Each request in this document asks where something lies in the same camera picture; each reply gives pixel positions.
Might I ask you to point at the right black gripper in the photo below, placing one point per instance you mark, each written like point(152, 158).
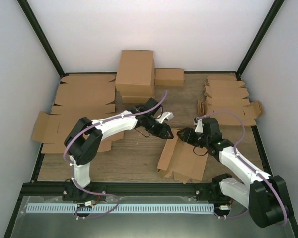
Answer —
point(187, 137)

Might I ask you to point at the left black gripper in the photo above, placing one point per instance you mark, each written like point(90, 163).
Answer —
point(161, 132)

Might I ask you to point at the small cardboard box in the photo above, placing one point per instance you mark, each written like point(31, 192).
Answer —
point(181, 161)
point(169, 77)

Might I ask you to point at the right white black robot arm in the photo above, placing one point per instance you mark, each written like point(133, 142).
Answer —
point(265, 196)

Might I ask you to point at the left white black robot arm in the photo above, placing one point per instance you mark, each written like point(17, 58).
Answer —
point(83, 142)

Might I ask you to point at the small folded cardboard box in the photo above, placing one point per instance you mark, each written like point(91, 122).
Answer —
point(169, 77)

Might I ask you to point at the large folded cardboard box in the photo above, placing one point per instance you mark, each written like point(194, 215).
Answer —
point(135, 75)

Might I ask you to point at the stack of small cardboard blanks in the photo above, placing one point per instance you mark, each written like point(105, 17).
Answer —
point(228, 98)

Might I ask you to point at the large flat cardboard blank back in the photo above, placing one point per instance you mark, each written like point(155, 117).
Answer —
point(91, 93)

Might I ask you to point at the large flat cardboard blank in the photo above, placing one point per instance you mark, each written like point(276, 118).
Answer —
point(52, 129)
point(91, 93)

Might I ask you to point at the large flat cardboard blank front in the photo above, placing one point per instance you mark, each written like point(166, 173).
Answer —
point(52, 129)

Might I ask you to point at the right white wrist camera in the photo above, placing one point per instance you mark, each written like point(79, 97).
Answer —
point(198, 125)

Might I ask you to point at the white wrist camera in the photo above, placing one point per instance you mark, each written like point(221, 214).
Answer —
point(198, 125)
point(165, 116)

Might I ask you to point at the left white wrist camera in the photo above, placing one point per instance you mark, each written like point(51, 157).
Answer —
point(165, 116)

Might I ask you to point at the black aluminium frame rail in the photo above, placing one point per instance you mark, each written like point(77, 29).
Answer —
point(119, 189)

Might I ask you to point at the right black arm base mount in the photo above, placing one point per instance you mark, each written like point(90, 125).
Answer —
point(210, 192)

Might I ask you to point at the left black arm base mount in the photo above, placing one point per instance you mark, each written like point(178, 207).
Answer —
point(72, 193)

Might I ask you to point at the light blue slotted cable duct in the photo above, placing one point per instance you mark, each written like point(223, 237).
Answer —
point(64, 208)

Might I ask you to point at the right black frame post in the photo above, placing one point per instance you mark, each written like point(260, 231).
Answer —
point(268, 20)

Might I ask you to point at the black frame post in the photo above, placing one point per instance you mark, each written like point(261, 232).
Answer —
point(268, 20)
point(28, 12)

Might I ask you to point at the left black frame post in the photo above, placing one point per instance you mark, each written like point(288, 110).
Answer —
point(28, 12)

